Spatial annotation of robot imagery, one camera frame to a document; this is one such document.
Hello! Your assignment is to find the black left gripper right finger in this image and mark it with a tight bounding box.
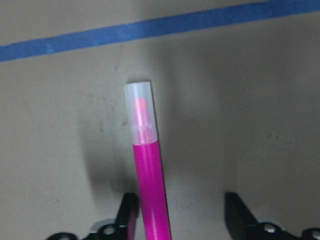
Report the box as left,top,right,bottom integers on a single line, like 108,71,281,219
224,192,258,240

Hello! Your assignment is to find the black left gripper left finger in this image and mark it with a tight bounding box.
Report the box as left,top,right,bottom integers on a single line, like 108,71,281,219
115,192,139,240

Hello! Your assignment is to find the pink highlighter pen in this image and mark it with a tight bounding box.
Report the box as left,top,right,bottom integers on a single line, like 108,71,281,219
124,81,172,240

